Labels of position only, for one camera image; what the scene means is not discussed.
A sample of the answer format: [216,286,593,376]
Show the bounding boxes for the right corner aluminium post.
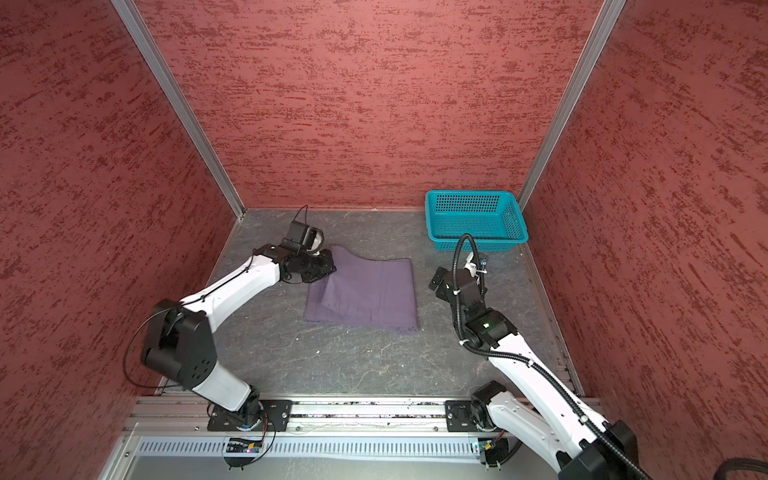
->
[518,0,626,211]

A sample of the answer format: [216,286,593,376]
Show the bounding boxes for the purple trousers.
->
[304,245,418,334]

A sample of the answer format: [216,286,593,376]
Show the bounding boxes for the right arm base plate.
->
[444,400,479,433]

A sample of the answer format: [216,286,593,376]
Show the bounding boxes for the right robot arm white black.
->
[429,267,648,479]

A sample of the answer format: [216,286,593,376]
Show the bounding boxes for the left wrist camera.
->
[281,220,324,254]

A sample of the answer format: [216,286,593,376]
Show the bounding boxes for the left circuit board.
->
[225,437,264,456]

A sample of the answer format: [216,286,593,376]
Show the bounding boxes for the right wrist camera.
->
[464,252,487,284]

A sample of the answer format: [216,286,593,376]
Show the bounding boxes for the left corner aluminium post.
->
[111,0,247,221]

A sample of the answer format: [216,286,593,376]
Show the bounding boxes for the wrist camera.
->
[464,252,487,284]
[281,220,324,254]

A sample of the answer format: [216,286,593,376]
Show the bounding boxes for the black hose bottom right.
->
[712,457,768,480]

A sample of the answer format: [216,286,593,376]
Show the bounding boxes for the teal plastic basket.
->
[425,190,529,252]

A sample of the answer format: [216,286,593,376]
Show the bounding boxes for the aluminium front rail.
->
[122,394,610,438]

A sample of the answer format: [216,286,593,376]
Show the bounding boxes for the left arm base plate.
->
[206,399,293,434]

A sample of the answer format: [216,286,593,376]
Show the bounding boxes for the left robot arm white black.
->
[140,244,336,431]

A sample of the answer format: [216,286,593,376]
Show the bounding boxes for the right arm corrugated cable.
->
[451,232,652,480]

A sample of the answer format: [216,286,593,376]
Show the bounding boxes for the right circuit board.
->
[475,438,510,468]

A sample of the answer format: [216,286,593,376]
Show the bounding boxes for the white vented cable duct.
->
[136,436,478,463]

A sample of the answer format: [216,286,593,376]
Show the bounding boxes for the corner aluminium post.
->
[518,0,626,211]
[111,0,247,221]

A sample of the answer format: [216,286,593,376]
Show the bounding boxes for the circuit board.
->
[475,438,510,468]
[225,437,264,456]

